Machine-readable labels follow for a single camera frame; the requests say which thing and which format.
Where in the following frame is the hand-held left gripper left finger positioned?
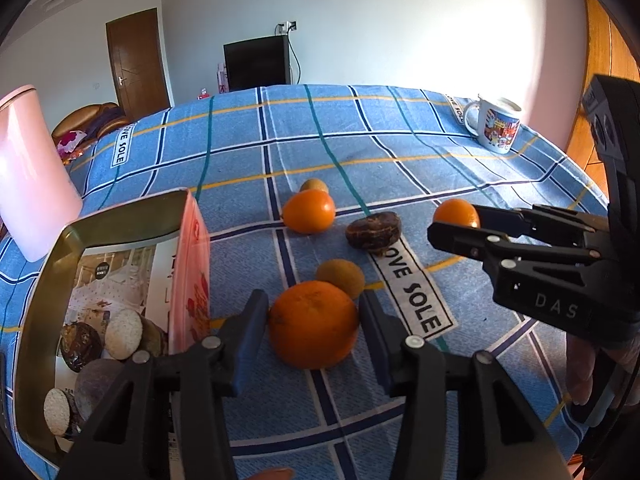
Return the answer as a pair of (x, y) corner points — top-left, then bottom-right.
(57, 289), (270, 480)

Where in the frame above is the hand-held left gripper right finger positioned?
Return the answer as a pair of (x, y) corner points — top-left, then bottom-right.
(360, 291), (581, 480)

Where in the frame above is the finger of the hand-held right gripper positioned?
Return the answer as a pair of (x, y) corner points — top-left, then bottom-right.
(472, 204), (609, 252)
(427, 222), (602, 267)

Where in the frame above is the small orange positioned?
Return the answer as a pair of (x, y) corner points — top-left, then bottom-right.
(432, 198), (481, 231)

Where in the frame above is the large orange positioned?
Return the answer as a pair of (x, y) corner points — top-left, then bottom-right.
(269, 281), (360, 371)

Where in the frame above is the gold tin box pink side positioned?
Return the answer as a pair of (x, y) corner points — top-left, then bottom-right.
(14, 188), (212, 466)

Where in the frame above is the person's right hand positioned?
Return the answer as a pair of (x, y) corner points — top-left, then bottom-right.
(566, 332), (599, 407)

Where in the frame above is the person's left hand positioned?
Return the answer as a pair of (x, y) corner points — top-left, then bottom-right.
(247, 467), (296, 480)

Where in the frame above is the round brown kiwi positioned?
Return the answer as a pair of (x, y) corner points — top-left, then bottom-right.
(316, 258), (366, 301)

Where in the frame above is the dark brown passion fruit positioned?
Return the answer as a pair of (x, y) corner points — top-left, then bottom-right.
(345, 211), (403, 252)

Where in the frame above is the white printed mug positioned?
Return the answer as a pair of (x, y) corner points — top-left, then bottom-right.
(462, 94), (524, 156)

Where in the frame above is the medium orange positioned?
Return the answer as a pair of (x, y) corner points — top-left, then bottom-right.
(282, 190), (336, 235)

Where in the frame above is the white round rice cake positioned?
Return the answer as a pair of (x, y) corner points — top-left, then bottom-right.
(43, 388), (76, 436)
(104, 308), (144, 360)

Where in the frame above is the orange wooden panel door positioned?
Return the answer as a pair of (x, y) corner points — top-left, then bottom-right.
(565, 0), (640, 198)

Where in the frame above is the blue plaid tablecloth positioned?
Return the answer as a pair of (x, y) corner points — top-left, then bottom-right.
(0, 83), (615, 480)

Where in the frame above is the purple brown fruit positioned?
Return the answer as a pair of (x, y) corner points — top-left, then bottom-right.
(79, 358), (126, 423)

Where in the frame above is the black television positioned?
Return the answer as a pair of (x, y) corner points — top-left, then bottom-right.
(223, 35), (292, 94)

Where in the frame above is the wooden chair with cloth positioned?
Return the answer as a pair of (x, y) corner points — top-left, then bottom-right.
(52, 102), (135, 165)

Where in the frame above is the pink plastic container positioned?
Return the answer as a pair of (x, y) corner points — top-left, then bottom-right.
(0, 85), (84, 264)

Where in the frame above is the brown wooden door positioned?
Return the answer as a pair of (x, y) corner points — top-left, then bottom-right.
(105, 8), (172, 122)

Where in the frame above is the black power cable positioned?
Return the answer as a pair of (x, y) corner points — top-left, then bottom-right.
(278, 22), (302, 86)

